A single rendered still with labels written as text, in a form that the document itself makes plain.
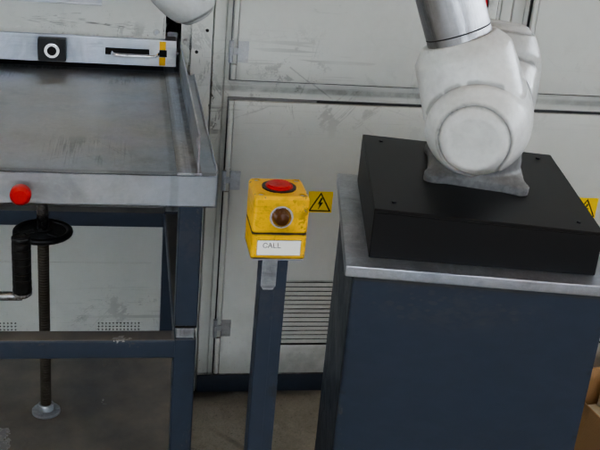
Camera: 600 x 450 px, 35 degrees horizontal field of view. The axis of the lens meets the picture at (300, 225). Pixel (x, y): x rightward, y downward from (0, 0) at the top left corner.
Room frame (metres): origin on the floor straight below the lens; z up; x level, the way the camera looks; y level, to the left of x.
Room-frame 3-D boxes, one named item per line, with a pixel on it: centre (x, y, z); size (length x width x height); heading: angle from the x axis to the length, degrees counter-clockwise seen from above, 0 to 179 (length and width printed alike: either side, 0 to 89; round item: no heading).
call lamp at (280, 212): (1.24, 0.03, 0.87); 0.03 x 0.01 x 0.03; 101
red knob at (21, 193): (1.38, 0.44, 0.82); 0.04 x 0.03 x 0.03; 11
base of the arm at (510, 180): (1.66, -0.31, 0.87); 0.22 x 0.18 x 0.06; 175
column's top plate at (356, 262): (1.60, -0.30, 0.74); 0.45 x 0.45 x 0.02; 2
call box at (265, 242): (1.29, 0.04, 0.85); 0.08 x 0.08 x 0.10; 11
